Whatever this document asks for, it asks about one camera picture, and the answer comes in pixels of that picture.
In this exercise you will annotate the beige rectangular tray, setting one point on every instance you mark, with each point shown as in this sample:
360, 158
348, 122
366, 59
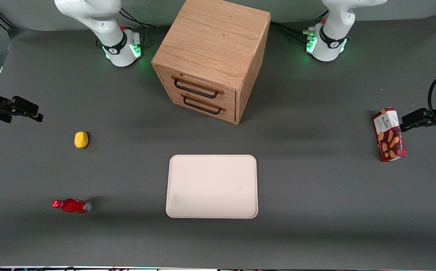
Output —
212, 186

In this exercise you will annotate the wooden drawer front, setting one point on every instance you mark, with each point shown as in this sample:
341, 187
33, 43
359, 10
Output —
231, 115
231, 97

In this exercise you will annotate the red shortbread cookie box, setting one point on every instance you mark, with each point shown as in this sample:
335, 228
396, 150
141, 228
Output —
389, 135

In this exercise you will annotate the black frame rail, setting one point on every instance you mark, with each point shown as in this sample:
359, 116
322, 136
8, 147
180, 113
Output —
1, 18

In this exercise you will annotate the wooden drawer cabinet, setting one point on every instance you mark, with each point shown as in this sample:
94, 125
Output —
214, 37

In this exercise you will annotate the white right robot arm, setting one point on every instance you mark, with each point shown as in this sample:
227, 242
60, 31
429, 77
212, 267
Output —
101, 22

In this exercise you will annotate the red coke bottle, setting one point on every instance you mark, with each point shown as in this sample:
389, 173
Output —
73, 206

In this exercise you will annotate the yellow toy lemon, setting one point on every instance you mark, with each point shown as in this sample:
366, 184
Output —
81, 140

